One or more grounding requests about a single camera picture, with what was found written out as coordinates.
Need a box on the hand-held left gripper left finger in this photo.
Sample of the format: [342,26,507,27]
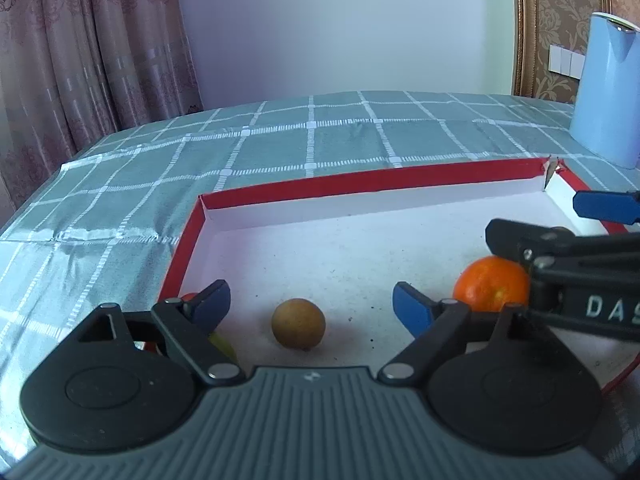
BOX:
[75,279,245,387]

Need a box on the brown longan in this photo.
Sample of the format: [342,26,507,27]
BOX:
[271,298,327,351]

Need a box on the gold wall frame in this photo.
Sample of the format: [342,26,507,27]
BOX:
[511,0,538,97]

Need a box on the orange tangerine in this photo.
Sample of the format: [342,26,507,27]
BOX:
[453,255,532,313]

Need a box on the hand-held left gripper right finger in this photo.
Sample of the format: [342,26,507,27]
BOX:
[377,281,538,387]

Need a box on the red shallow cardboard box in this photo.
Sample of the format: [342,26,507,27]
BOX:
[157,157,640,396]

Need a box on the white wall switch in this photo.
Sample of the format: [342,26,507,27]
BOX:
[548,44,587,79]

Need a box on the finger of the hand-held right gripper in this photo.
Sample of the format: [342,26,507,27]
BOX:
[485,217,640,286]
[572,190,640,225]

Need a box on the green plaid tablecloth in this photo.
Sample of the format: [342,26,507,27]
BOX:
[0,90,640,466]

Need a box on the green unripe tomato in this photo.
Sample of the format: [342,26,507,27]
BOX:
[207,330,240,363]

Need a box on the patterned pink curtain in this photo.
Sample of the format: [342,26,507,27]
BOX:
[0,0,205,226]

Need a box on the light blue kettle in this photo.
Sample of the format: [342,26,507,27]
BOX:
[570,11,640,170]

